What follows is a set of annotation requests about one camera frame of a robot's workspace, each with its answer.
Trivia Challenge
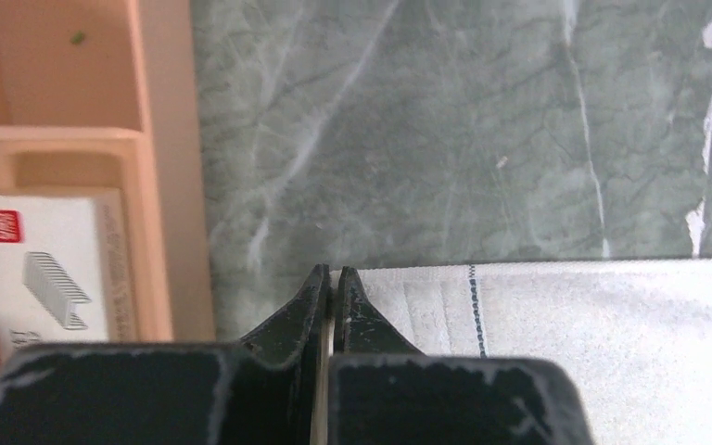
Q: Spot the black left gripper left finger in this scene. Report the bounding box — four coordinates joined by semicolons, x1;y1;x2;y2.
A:
0;264;331;444

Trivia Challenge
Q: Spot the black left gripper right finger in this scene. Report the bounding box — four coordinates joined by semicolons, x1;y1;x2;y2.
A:
328;267;593;444

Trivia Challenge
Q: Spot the white terry towel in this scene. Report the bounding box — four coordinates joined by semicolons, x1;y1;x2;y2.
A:
357;260;712;444

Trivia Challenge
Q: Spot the red white staples box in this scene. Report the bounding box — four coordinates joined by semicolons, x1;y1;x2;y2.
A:
0;186;138;360

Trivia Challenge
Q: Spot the orange plastic file organizer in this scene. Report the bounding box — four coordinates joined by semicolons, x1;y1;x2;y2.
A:
0;1;215;341

